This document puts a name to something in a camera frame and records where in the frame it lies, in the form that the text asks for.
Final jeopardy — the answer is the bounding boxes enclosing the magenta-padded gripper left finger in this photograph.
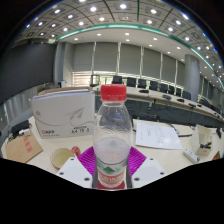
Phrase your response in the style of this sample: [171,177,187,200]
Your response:
[58,145,99,189]

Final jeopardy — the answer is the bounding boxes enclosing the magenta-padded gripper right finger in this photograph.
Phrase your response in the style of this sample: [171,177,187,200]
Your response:
[127,145,167,189]

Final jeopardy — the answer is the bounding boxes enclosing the clear red-capped water bottle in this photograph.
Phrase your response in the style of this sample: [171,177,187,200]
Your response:
[92,83,134,191]

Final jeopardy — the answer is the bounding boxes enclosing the yellow and red mug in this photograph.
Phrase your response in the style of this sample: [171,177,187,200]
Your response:
[49,145,82,172]

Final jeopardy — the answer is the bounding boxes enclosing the white paper sheets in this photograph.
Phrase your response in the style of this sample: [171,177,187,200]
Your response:
[134,120,184,151]

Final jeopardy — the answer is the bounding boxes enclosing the white cardboard paper box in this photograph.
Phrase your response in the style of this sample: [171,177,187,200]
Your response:
[31,88,97,140]

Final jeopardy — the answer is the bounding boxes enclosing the brown paper envelope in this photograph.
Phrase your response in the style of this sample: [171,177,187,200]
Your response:
[4,133,44,164]

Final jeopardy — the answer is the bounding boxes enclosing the long curved conference desk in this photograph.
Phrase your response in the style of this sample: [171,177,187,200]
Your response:
[38,84,224,128]

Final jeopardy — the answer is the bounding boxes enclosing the small beige open box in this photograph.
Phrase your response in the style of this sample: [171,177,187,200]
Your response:
[190,124,214,157]

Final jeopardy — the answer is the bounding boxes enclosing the black power adapter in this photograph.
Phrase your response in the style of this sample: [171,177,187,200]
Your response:
[9,119,33,138]

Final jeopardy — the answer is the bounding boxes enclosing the black office chairs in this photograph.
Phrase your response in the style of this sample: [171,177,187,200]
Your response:
[111,75,214,108]

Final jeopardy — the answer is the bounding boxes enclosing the ceiling lights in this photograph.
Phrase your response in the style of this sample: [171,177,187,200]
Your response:
[24,0,224,88]

